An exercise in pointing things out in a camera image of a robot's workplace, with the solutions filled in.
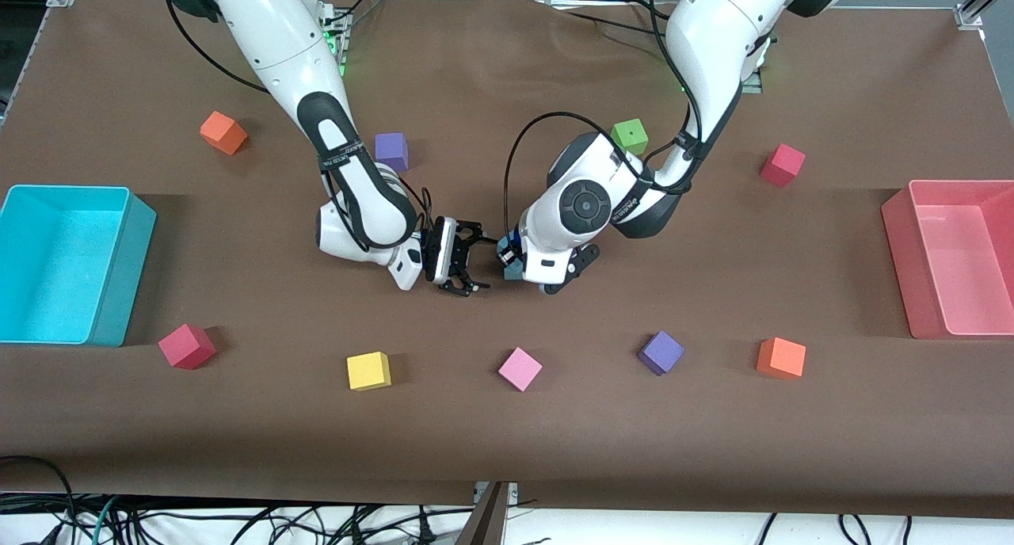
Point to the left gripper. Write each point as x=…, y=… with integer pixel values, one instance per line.
x=516, y=249

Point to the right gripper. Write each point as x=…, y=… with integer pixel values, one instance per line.
x=462, y=252

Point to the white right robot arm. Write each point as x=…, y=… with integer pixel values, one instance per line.
x=269, y=38

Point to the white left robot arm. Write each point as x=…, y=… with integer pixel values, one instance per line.
x=713, y=38

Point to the pink foam block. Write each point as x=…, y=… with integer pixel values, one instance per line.
x=520, y=368

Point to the purple foam block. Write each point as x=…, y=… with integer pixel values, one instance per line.
x=661, y=351
x=392, y=150

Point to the green foam block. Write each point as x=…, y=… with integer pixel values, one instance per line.
x=632, y=136

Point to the yellow foam block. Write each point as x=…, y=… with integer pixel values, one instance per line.
x=367, y=369

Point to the orange foam block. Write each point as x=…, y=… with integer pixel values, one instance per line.
x=222, y=131
x=781, y=356

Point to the brown table cover sheet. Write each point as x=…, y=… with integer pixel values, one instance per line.
x=317, y=434

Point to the red foam block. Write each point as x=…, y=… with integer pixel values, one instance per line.
x=184, y=345
x=783, y=165

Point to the pink plastic bin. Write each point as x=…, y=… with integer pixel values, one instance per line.
x=966, y=268

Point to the cyan plastic bin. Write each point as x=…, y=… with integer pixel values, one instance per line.
x=55, y=268

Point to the small metal clamp bracket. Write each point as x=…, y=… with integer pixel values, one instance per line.
x=512, y=491

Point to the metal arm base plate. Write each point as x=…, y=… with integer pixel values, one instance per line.
x=339, y=34
x=752, y=81

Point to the dark camera stand post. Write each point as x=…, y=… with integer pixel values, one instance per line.
x=487, y=525

